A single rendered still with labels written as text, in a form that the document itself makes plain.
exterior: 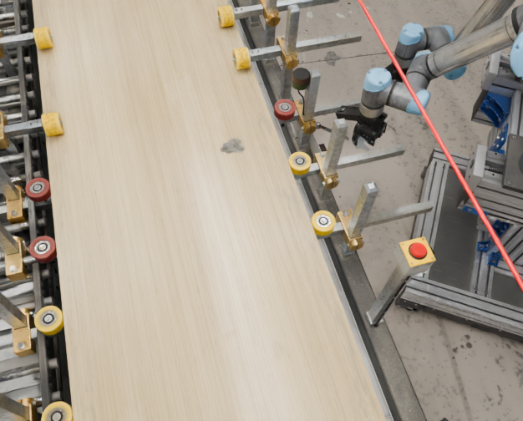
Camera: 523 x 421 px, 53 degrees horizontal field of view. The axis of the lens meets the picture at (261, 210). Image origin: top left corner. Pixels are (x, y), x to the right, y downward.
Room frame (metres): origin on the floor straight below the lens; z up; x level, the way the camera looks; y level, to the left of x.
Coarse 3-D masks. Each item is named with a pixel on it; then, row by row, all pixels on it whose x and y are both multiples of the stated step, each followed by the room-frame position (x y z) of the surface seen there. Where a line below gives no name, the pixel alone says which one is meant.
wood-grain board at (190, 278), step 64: (64, 0) 1.86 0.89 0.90; (128, 0) 1.88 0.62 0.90; (192, 0) 1.90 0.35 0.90; (64, 64) 1.48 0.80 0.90; (128, 64) 1.50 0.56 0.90; (192, 64) 1.52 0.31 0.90; (64, 128) 1.17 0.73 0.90; (128, 128) 1.19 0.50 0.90; (192, 128) 1.20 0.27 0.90; (256, 128) 1.22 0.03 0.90; (64, 192) 0.90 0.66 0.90; (128, 192) 0.91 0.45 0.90; (192, 192) 0.93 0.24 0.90; (256, 192) 0.94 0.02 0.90; (64, 256) 0.66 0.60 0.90; (128, 256) 0.68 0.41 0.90; (192, 256) 0.69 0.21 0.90; (256, 256) 0.70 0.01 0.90; (320, 256) 0.72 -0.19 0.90; (64, 320) 0.46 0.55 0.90; (128, 320) 0.47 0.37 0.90; (192, 320) 0.49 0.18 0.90; (256, 320) 0.50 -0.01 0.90; (320, 320) 0.51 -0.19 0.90; (128, 384) 0.29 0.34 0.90; (192, 384) 0.30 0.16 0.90; (256, 384) 0.31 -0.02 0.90; (320, 384) 0.32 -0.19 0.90
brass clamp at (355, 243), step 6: (348, 210) 0.92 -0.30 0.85; (336, 216) 0.91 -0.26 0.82; (342, 216) 0.90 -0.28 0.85; (348, 216) 0.90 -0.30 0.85; (342, 222) 0.88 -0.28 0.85; (348, 222) 0.88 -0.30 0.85; (342, 234) 0.85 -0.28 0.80; (348, 234) 0.83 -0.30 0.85; (348, 240) 0.81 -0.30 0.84; (354, 240) 0.81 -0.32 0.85; (360, 240) 0.81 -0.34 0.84; (348, 246) 0.80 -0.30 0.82; (354, 246) 0.79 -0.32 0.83; (360, 246) 0.80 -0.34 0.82
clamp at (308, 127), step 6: (294, 102) 1.38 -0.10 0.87; (300, 108) 1.36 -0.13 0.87; (300, 114) 1.32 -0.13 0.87; (300, 120) 1.31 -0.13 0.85; (312, 120) 1.30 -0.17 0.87; (300, 126) 1.30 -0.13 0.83; (306, 126) 1.27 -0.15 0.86; (312, 126) 1.27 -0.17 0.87; (306, 132) 1.26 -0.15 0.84; (312, 132) 1.27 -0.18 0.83
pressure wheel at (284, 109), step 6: (282, 102) 1.35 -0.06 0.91; (288, 102) 1.35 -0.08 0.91; (276, 108) 1.32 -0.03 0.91; (282, 108) 1.32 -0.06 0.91; (288, 108) 1.32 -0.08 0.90; (294, 108) 1.32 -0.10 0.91; (276, 114) 1.30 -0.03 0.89; (282, 114) 1.29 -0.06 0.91; (288, 114) 1.29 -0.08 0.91; (294, 114) 1.31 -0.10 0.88; (282, 126) 1.32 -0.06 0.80
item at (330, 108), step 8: (320, 104) 1.39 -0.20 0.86; (328, 104) 1.39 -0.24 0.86; (336, 104) 1.39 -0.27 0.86; (344, 104) 1.39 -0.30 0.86; (352, 104) 1.40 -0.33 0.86; (296, 112) 1.34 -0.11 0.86; (320, 112) 1.36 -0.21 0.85; (328, 112) 1.37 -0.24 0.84; (280, 120) 1.30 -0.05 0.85; (288, 120) 1.31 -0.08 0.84
